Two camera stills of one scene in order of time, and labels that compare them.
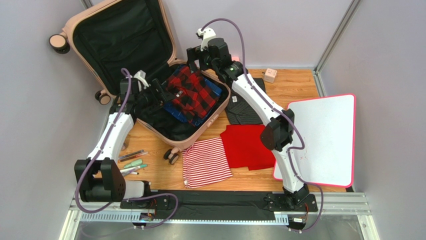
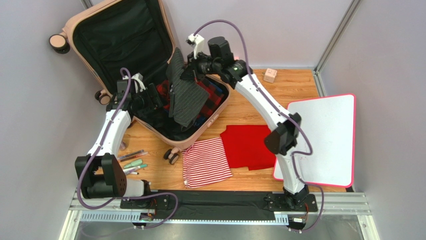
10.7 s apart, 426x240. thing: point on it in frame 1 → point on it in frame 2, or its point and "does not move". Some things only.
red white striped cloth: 206,162 does not move
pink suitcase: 126,48 does not move
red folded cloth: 244,148 does not move
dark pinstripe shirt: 239,111 → 186,96
